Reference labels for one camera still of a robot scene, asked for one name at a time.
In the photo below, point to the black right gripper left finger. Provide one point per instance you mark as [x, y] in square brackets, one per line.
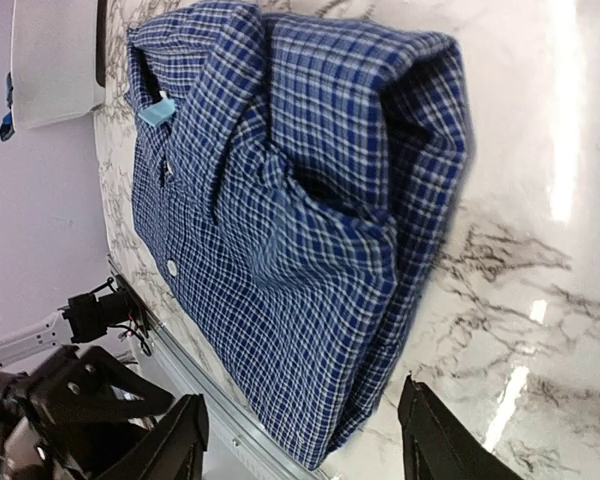
[174, 449]

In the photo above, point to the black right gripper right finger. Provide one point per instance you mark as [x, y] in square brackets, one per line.
[437, 446]

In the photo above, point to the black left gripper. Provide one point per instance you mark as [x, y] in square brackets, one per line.
[83, 407]

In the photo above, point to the blue checked shirt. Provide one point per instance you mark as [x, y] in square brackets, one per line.
[292, 180]

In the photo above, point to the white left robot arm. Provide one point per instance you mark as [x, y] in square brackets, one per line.
[25, 351]

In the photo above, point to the white plastic laundry bin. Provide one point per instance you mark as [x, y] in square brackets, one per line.
[57, 60]

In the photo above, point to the dark blue garment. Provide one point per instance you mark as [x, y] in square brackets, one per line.
[7, 129]

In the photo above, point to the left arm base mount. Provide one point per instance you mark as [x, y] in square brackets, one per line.
[112, 305]

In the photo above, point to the aluminium front frame rail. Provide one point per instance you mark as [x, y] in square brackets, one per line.
[239, 447]

